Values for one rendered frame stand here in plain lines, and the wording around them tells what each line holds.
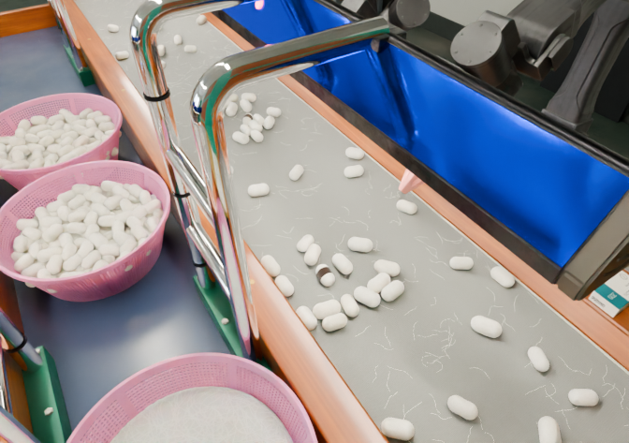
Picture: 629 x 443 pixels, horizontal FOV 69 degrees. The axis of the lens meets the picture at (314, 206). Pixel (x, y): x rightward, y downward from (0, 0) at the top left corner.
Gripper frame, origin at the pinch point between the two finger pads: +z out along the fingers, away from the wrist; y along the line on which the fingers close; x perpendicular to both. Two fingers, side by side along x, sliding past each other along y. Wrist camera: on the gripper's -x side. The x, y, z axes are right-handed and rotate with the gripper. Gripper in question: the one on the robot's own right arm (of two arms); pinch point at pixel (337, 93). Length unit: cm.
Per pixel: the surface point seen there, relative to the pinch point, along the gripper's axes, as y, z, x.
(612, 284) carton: 54, -1, 6
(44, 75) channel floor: -73, 43, -18
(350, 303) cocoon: 36.3, 22.4, -10.6
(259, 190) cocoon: 9.5, 21.6, -9.8
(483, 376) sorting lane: 53, 18, -4
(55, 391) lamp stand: 24, 53, -30
